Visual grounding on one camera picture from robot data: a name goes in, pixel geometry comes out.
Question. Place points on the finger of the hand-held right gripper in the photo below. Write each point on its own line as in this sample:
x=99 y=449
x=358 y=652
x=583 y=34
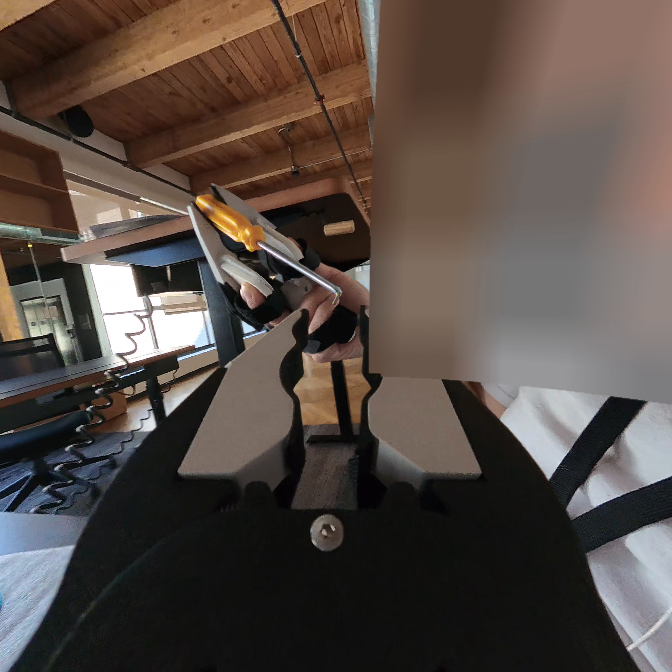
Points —
x=246 y=207
x=207 y=244

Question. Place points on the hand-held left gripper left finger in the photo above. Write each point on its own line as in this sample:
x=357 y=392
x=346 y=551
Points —
x=246 y=404

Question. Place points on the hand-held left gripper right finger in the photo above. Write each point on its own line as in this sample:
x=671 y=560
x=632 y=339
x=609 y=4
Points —
x=420 y=430

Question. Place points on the wooden top standing desk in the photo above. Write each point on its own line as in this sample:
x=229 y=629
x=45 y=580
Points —
x=157 y=236

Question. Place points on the black t-shaped desk leg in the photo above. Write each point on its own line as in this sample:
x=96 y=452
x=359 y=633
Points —
x=342 y=404

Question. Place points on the low wooden top desk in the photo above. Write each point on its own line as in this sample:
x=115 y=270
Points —
x=78 y=375

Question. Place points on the person's right hand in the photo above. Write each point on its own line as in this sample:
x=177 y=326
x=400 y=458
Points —
x=317 y=317

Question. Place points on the small wooden cylinder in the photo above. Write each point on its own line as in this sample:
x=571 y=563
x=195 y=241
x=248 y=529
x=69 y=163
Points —
x=339 y=228

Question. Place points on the dark raised tabletop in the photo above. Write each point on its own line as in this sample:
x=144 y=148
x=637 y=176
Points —
x=336 y=207

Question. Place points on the dark patterned rug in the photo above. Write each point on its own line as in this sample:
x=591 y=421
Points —
x=131 y=446

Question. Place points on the black ceiling pipe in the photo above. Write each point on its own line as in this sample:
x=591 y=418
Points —
x=320 y=99

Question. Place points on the round black ceiling fixture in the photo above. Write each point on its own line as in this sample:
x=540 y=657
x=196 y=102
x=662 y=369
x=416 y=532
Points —
x=77 y=120

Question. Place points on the person's white shirt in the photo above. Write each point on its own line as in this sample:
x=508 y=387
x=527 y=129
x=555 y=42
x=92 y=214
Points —
x=630 y=588

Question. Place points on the wooden wall shelf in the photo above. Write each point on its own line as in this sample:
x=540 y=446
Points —
x=31 y=189

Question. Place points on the grey duct pipe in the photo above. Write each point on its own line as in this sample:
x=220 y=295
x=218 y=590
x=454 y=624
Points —
x=367 y=52

